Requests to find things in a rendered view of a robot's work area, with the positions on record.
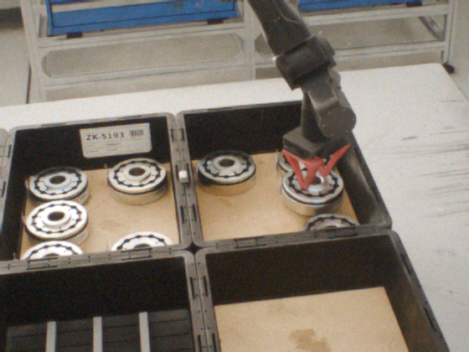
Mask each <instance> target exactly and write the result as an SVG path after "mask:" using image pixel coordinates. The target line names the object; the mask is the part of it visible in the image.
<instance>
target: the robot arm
mask: <svg viewBox="0 0 469 352"><path fill-rule="evenodd" d="M245 1H246V2H247V3H248V4H249V6H250V8H251V10H253V12H254V13H255V16H256V17H257V19H258V22H259V24H260V27H261V32H262V35H263V37H264V39H265V41H266V43H267V45H268V46H269V48H270V49H271V52H272V53H273V55H274V56H275V57H273V58H272V60H273V62H274V64H276V67H277V69H278V70H279V71H280V73H281V75H282V77H283V78H284V80H285V81H286V83H287V84H288V85H289V86H290V88H291V90H292V91H293V90H295V89H296V88H301V92H302V94H303V95H302V106H301V125H300V126H299V127H298V128H296V129H295V130H294V131H290V132H288V133H287V134H285V135H284V136H283V144H284V147H283V153H284V155H285V156H286V158H287V159H288V161H289V163H290V164H291V166H292V168H293V169H294V171H295V174H296V179H297V181H298V183H299V185H300V187H302V188H303V189H305V190H307V189H308V188H309V186H310V184H311V183H312V181H313V179H314V178H315V176H316V175H317V172H318V170H319V173H320V174H322V175H324V176H325V177H327V176H328V175H329V173H330V172H331V170H332V168H333V167H334V166H335V164H336V163H337V162H338V160H339V159H340V157H342V155H343V154H344V153H345V151H346V150H347V149H348V147H349V139H348V138H347V137H345V136H346V135H349V136H351V132H352V130H353V129H354V128H355V126H356V123H357V116H356V113H355V112H354V111H353V108H352V107H351V105H350V103H349V101H348V99H347V97H346V96H345V94H344V92H343V91H342V90H341V89H342V87H341V86H340V80H341V76H340V74H339V73H338V72H337V71H335V70H333V69H332V68H334V66H336V65H337V64H336V63H335V61H334V59H333V57H332V56H333V55H335V52H334V50H333V49H332V46H331V45H330V43H329V41H328V39H327V37H326V35H325V33H324V32H323V31H319V32H318V31H316V32H315V33H313V32H312V30H311V29H310V27H309V24H308V22H307V21H306V19H305V18H303V17H302V15H301V14H300V13H299V12H298V11H297V9H296V8H294V7H292V5H290V3H289V2H288V1H287V0H245ZM331 155H333V156H332V157H331V159H330V160H329V162H328V164H327V166H326V167H325V168H324V164H323V159H324V158H326V157H330V156H331ZM315 156H316V157H315ZM298 160H299V161H301V162H302V163H304V166H305V167H306V168H307V169H308V170H307V177H306V179H305V181H304V180H303V177H302V171H301V169H300V165H299V163H298Z"/></svg>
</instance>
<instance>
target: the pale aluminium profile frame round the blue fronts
mask: <svg viewBox="0 0 469 352"><path fill-rule="evenodd" d="M19 1H20V6H21V11H22V15H23V23H24V27H25V28H24V32H25V36H26V41H27V45H28V53H29V58H30V62H31V64H30V67H31V71H32V76H33V84H34V88H35V93H36V97H37V102H38V103H43V102H48V96H47V91H46V90H53V89H61V88H69V87H77V86H85V85H100V84H109V83H116V82H125V81H134V80H149V79H156V78H165V77H174V76H181V75H197V74H206V73H214V72H222V71H231V70H245V81H249V80H255V68H263V67H271V66H276V64H274V62H273V60H272V58H273V57H275V56H274V55H273V54H264V53H261V52H260V51H259V50H257V49H256V47H255V39H256V38H257V37H258V36H259V35H260V34H261V27H260V24H259V22H258V19H257V17H255V15H254V12H253V10H251V8H250V6H249V4H248V3H247V2H246V1H242V2H241V1H238V15H239V16H238V17H229V18H212V19H207V22H202V23H185V24H176V25H167V26H159V27H150V28H133V29H124V30H115V31H106V32H98V33H89V34H83V33H82V31H81V32H73V33H66V35H63V36H55V35H49V20H48V14H47V9H46V5H45V0H19ZM458 3H459V1H458V0H436V2H435V3H421V2H413V1H412V2H406V4H403V3H391V4H390V5H389V6H384V7H376V8H371V7H367V8H350V9H342V10H332V11H324V12H315V13H300V14H301V15H302V17H303V18H305V19H306V21H307V22H308V24H309V26H312V25H321V24H329V23H346V22H354V21H371V20H380V19H389V18H405V17H414V16H417V17H418V18H419V19H420V21H421V22H422V23H423V24H424V25H425V26H426V29H427V30H428V31H429V33H430V34H432V36H433V37H434V39H424V40H415V41H407V42H399V43H394V42H391V43H383V44H367V45H359V46H351V47H342V48H333V50H334V52H335V55H333V56H332V57H333V59H334V61H335V60H352V59H360V58H368V57H376V56H378V57H384V56H392V55H401V54H416V53H424V52H431V51H440V52H441V57H440V59H441V60H442V62H443V63H444V64H442V65H443V67H444V68H445V69H446V70H447V73H448V74H451V73H453V72H454V70H455V68H454V67H453V66H451V65H447V64H446V63H447V62H452V55H453V49H454V42H455V40H454V35H455V28H456V15H457V9H458ZM438 14H443V15H444V22H443V28H442V27H441V26H440V24H439V23H438V21H436V19H435V18H434V17H433V16H432V15H438ZM226 33H233V35H234V39H235V42H236V44H237V46H238V48H239V51H240V52H239V53H238V54H237V55H235V56H234V58H226V59H218V60H201V61H194V62H185V63H176V64H168V65H153V66H143V67H136V68H127V69H119V70H103V71H95V72H86V73H78V74H69V75H52V74H50V73H49V72H48V71H47V70H46V66H47V53H48V52H49V51H53V50H57V49H73V48H81V47H90V46H99V45H107V44H124V43H132V42H141V41H149V40H159V39H175V38H183V37H192V36H200V35H210V34H226Z"/></svg>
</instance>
